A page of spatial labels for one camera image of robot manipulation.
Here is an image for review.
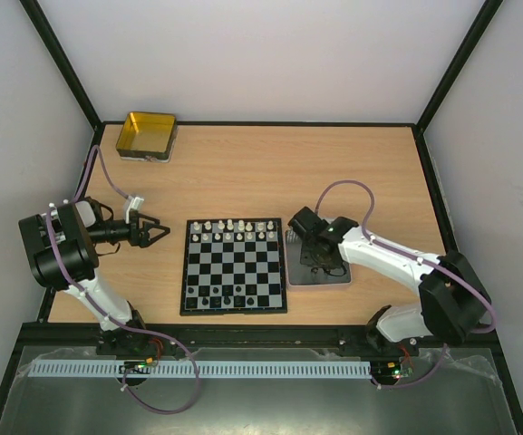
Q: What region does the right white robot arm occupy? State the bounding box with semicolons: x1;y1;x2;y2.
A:
288;207;491;355

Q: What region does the gold open tin lid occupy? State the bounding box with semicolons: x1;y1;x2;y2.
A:
115;111;178;162

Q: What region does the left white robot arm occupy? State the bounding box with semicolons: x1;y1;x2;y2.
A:
18;197;170;357

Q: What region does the white slotted cable duct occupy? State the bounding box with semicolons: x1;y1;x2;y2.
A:
28;360;371;380

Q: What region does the black cage frame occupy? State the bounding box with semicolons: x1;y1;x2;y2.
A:
0;0;523;434

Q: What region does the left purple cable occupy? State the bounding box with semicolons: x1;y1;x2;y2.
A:
45;145;201;414

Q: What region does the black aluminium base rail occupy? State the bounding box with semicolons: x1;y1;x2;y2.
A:
20;321;498;357

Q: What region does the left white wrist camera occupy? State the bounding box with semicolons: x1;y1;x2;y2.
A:
123;194;144;224

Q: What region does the pink tin with chess pieces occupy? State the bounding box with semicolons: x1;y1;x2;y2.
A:
285;228;353;289

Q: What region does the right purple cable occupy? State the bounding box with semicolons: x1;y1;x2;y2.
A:
314;179;497;391

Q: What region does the purple cable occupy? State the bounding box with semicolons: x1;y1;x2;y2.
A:
45;145;201;414
314;179;497;391

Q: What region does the black and silver chessboard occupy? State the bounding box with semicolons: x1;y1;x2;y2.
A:
179;217;287;316

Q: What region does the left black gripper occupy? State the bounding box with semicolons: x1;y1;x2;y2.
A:
88;211;170;248

